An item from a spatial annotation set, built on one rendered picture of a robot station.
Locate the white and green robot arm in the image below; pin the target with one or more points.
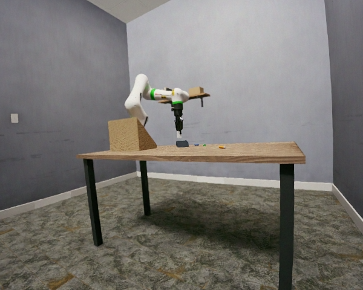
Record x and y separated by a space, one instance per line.
132 104

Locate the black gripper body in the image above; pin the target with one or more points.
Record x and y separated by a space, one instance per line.
178 113

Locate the black rack of bins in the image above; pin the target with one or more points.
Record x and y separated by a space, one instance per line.
182 143

